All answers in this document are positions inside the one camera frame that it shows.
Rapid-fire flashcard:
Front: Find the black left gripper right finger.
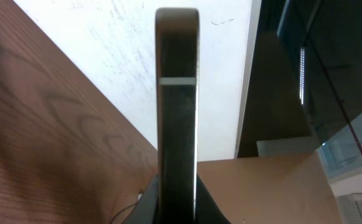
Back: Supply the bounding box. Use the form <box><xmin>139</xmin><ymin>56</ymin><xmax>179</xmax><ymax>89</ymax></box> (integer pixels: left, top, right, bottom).
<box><xmin>196</xmin><ymin>176</ymin><xmax>230</xmax><ymax>224</ymax></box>

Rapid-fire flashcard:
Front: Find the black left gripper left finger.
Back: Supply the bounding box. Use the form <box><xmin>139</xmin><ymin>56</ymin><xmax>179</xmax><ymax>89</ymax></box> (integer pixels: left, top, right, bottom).
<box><xmin>122</xmin><ymin>175</ymin><xmax>159</xmax><ymax>224</ymax></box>

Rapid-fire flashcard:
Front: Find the black USB charging cable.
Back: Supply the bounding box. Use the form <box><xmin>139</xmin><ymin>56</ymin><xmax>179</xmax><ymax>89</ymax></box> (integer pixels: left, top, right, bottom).
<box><xmin>109</xmin><ymin>202</ymin><xmax>140</xmax><ymax>224</ymax></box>

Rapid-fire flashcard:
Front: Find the gold Galaxy smartphone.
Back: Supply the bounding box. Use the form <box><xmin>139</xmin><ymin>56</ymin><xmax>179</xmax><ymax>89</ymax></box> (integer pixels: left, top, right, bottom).
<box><xmin>155</xmin><ymin>7</ymin><xmax>200</xmax><ymax>223</ymax></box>

